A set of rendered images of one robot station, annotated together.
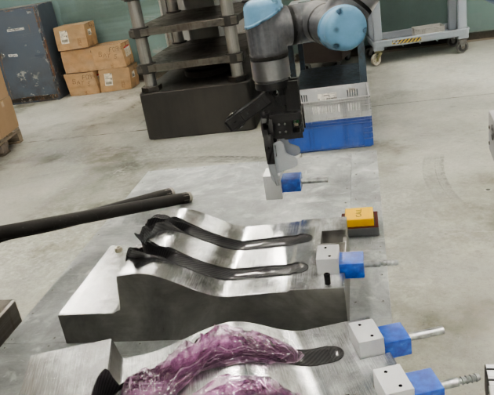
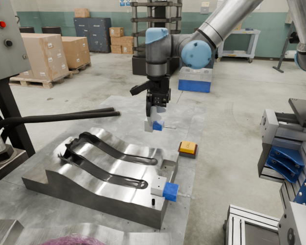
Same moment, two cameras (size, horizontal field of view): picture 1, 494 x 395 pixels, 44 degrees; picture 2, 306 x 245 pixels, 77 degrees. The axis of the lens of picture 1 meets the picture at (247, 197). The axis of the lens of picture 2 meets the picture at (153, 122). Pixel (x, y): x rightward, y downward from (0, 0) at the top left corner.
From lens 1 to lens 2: 0.52 m
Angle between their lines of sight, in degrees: 9
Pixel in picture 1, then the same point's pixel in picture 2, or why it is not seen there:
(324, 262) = (154, 189)
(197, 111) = not seen: hidden behind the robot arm
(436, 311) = (216, 166)
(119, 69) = (129, 46)
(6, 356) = not seen: outside the picture
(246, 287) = (111, 190)
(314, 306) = (143, 213)
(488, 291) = (238, 163)
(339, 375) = not seen: outside the picture
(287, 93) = (162, 83)
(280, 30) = (163, 48)
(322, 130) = (192, 83)
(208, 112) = not seen: hidden behind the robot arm
